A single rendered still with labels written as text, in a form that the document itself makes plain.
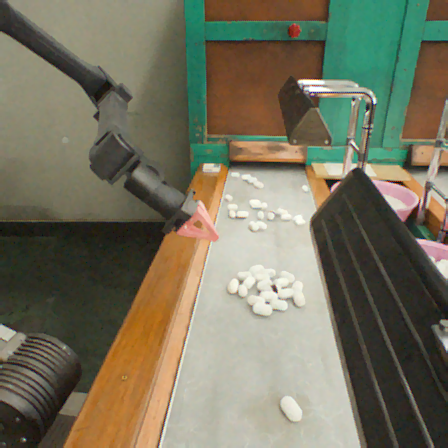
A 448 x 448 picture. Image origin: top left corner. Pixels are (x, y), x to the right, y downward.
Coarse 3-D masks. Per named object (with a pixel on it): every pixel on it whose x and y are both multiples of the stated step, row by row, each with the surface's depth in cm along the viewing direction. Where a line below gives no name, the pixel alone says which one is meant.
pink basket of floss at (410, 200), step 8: (336, 184) 132; (384, 184) 134; (392, 184) 132; (384, 192) 134; (392, 192) 132; (400, 192) 130; (408, 192) 127; (400, 200) 129; (408, 200) 126; (416, 200) 120; (400, 208) 113; (408, 208) 114; (400, 216) 116
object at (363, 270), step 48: (336, 192) 37; (336, 240) 32; (384, 240) 26; (336, 288) 28; (384, 288) 23; (432, 288) 20; (336, 336) 25; (384, 336) 21; (384, 384) 19; (432, 384) 17; (384, 432) 17; (432, 432) 15
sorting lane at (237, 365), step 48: (240, 192) 133; (288, 192) 133; (240, 240) 102; (288, 240) 102; (192, 336) 69; (240, 336) 69; (288, 336) 69; (192, 384) 60; (240, 384) 60; (288, 384) 60; (336, 384) 60; (192, 432) 53; (240, 432) 53; (288, 432) 53; (336, 432) 53
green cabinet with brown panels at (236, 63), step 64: (192, 0) 131; (256, 0) 131; (320, 0) 129; (384, 0) 127; (192, 64) 140; (256, 64) 139; (320, 64) 137; (384, 64) 135; (192, 128) 150; (256, 128) 150; (384, 128) 144
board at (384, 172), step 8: (312, 168) 148; (320, 168) 145; (376, 168) 145; (384, 168) 145; (392, 168) 145; (400, 168) 145; (320, 176) 138; (328, 176) 138; (336, 176) 138; (376, 176) 137; (384, 176) 137; (392, 176) 137; (400, 176) 137; (408, 176) 137
